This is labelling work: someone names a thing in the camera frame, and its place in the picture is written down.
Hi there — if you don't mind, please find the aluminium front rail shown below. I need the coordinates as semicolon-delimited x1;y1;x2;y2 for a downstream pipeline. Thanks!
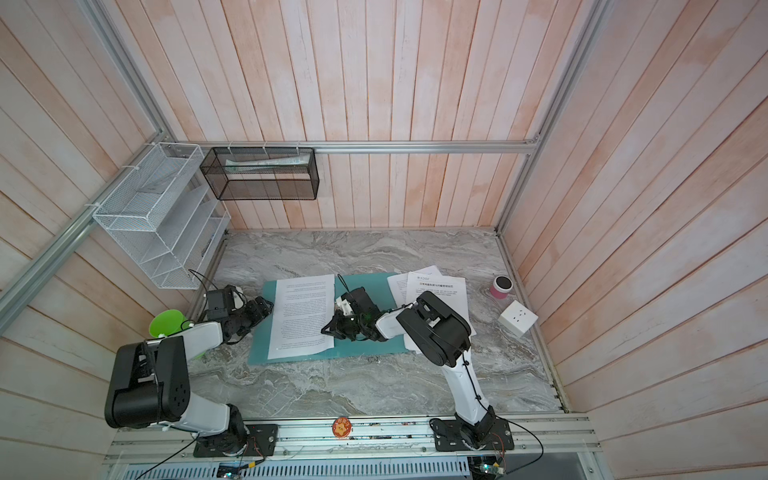
104;413;601;465

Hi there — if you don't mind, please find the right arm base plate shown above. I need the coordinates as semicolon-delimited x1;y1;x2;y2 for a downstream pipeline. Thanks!
429;418;514;452

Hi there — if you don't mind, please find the teal paper folder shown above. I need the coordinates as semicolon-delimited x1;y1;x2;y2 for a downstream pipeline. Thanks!
247;272;407;366

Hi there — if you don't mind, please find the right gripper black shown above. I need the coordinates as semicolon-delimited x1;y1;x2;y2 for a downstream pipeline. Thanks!
321;309;368;340

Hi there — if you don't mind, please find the green plastic goblet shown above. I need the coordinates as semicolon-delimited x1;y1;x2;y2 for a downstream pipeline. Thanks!
149;309;191;338

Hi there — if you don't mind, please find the red round sticker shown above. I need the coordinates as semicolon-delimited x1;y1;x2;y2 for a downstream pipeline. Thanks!
332;416;352;439

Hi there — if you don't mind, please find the black mesh wall basket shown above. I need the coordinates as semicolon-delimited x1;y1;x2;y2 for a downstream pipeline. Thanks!
200;146;320;201

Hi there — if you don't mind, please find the white wire mesh shelf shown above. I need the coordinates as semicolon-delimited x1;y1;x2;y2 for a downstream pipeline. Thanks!
94;143;231;290

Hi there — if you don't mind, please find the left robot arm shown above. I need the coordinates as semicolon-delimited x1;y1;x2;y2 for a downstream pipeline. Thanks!
104;285;274;456

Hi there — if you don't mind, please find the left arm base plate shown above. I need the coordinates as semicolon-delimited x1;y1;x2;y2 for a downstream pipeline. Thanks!
193;423;279;458

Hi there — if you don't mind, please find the printed paper sheet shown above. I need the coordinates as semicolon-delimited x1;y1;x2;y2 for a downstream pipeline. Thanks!
268;274;335;360
404;269;470;324
387;265;441;306

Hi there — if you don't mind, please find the pink cylindrical speaker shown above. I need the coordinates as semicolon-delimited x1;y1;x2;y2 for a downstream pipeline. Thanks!
490;275;514;300

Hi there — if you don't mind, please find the white power socket cube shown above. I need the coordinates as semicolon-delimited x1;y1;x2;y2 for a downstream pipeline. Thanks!
498;300;538;337

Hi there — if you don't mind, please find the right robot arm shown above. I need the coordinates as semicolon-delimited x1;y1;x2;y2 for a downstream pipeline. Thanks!
320;287;497;451

